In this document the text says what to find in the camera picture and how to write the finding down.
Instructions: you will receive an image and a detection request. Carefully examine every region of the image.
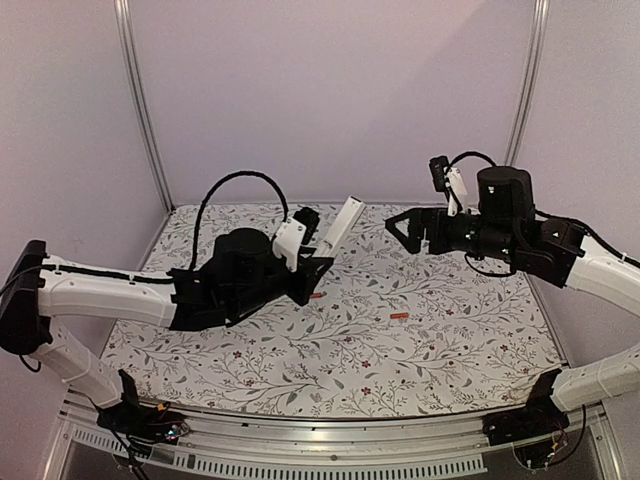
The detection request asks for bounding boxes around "left black camera cable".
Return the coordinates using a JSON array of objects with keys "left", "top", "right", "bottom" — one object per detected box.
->
[{"left": 192, "top": 170, "right": 291, "bottom": 271}]

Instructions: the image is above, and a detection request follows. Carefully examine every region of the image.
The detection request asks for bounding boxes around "right black camera cable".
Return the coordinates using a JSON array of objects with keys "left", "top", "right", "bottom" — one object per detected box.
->
[{"left": 447, "top": 151, "right": 499, "bottom": 171}]

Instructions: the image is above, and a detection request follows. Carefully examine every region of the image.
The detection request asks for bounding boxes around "right aluminium frame post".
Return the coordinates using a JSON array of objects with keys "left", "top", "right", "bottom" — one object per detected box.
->
[{"left": 504, "top": 0, "right": 550, "bottom": 166}]

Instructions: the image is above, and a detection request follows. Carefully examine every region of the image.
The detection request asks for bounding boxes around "aluminium frame post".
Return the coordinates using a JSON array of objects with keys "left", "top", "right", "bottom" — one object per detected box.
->
[
  {"left": 114, "top": 0, "right": 175, "bottom": 214},
  {"left": 504, "top": 0, "right": 550, "bottom": 166}
]

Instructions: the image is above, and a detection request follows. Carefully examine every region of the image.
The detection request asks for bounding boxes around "black camera cable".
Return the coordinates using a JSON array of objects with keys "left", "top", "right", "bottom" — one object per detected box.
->
[
  {"left": 447, "top": 151, "right": 499, "bottom": 171},
  {"left": 192, "top": 170, "right": 291, "bottom": 271}
]

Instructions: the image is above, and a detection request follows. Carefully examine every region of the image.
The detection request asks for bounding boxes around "floral patterned table mat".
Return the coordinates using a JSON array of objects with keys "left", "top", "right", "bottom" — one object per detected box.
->
[{"left": 102, "top": 205, "right": 564, "bottom": 418}]

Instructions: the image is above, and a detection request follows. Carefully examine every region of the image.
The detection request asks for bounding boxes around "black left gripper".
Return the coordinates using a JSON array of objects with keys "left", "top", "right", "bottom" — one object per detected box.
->
[{"left": 229, "top": 249, "right": 333, "bottom": 320}]

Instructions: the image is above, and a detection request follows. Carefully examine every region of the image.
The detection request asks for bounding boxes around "front aluminium rail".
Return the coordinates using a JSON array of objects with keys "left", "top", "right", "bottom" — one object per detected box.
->
[{"left": 44, "top": 392, "right": 634, "bottom": 479}]

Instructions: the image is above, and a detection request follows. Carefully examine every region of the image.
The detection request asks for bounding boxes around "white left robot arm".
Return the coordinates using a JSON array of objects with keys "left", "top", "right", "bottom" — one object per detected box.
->
[{"left": 1, "top": 228, "right": 334, "bottom": 434}]

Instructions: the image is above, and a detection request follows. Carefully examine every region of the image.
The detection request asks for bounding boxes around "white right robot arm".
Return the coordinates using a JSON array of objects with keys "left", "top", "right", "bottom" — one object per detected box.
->
[{"left": 385, "top": 166, "right": 639, "bottom": 314}]

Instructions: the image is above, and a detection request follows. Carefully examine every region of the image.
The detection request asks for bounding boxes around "white remote control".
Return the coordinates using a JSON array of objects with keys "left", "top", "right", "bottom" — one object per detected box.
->
[{"left": 314, "top": 196, "right": 365, "bottom": 258}]

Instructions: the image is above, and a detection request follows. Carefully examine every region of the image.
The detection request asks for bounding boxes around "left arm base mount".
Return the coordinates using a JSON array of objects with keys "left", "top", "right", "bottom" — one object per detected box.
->
[{"left": 97, "top": 369, "right": 190, "bottom": 455}]

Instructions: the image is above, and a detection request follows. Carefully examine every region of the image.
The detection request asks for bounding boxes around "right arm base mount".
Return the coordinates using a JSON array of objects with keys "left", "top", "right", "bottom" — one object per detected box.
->
[{"left": 482, "top": 368, "right": 570, "bottom": 470}]

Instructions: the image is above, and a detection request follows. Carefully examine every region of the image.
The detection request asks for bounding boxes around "left aluminium frame post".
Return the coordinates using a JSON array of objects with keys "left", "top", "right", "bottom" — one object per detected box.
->
[{"left": 114, "top": 0, "right": 175, "bottom": 214}]

